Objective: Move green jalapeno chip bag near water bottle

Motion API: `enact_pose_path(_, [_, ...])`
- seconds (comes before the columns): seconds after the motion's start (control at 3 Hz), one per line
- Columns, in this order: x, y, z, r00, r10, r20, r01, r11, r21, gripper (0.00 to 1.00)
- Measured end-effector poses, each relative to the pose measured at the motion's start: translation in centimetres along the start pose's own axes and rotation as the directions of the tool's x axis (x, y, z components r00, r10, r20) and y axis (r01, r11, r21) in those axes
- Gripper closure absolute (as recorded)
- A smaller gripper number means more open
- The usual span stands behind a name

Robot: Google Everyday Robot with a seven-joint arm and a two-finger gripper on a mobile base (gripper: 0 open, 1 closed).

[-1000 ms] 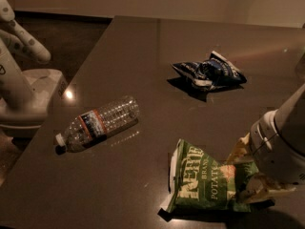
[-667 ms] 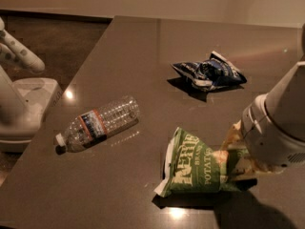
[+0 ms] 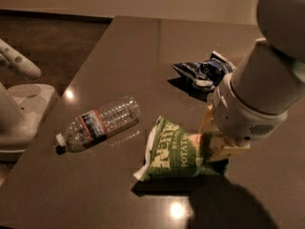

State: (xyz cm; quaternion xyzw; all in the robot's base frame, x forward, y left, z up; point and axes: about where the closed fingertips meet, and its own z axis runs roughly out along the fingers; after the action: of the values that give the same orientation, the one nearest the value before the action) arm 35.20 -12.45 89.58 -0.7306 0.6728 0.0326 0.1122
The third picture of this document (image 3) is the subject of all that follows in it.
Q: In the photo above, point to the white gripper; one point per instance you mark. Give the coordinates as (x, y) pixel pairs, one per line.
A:
(238, 116)

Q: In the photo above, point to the green jalapeno chip bag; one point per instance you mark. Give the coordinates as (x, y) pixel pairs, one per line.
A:
(173, 152)

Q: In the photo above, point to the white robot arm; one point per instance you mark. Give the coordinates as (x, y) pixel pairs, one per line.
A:
(252, 102)

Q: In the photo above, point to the white spotted robot base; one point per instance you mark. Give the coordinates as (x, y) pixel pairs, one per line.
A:
(23, 108)

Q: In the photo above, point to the blue crumpled chip bag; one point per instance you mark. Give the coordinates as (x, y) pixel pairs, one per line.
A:
(206, 75)

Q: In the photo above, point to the clear plastic water bottle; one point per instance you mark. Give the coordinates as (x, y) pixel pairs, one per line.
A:
(98, 125)

